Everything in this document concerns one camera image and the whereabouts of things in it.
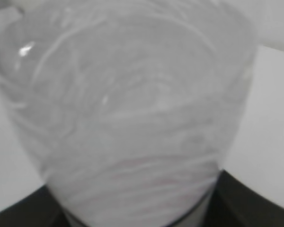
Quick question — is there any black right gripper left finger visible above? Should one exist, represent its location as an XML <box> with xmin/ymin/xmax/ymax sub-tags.
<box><xmin>0</xmin><ymin>186</ymin><xmax>70</xmax><ymax>227</ymax></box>

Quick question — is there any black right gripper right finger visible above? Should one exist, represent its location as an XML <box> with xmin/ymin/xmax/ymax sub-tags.
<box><xmin>204</xmin><ymin>171</ymin><xmax>284</xmax><ymax>227</ymax></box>

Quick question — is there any clear water bottle red label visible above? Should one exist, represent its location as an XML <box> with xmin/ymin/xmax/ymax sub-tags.
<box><xmin>0</xmin><ymin>0</ymin><xmax>264</xmax><ymax>227</ymax></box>

